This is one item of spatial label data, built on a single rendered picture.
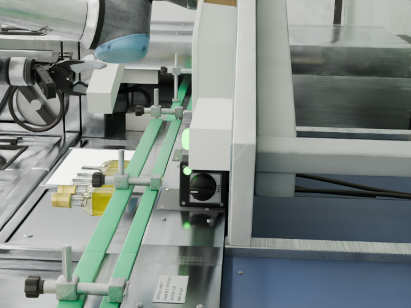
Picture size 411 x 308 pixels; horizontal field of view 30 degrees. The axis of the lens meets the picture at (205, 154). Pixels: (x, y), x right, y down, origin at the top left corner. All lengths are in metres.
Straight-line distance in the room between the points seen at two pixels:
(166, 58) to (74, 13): 1.20
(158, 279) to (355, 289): 0.27
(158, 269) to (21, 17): 0.78
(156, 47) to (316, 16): 2.88
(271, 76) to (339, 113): 1.63
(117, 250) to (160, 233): 0.07
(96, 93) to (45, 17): 0.32
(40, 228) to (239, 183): 0.99
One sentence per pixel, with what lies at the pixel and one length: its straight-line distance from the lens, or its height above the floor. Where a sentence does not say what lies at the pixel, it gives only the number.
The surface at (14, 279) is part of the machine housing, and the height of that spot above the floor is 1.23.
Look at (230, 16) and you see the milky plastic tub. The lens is 1.46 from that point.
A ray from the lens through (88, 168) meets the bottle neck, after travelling 2.01.
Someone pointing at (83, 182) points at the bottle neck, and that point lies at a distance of 1.90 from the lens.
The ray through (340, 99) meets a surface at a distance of 2.89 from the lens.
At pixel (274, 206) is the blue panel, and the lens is 1.37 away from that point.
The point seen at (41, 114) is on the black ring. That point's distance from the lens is 2.93.
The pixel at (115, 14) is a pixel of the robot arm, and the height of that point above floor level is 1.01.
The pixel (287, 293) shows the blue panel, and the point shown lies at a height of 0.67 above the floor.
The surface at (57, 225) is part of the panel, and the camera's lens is 2.01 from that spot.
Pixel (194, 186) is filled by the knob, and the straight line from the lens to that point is 1.26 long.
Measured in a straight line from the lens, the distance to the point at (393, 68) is 2.90.
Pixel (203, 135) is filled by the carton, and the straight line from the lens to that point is 1.10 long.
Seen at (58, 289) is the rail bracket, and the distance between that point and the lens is 1.02.
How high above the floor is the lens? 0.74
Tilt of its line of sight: 2 degrees up
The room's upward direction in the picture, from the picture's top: 88 degrees counter-clockwise
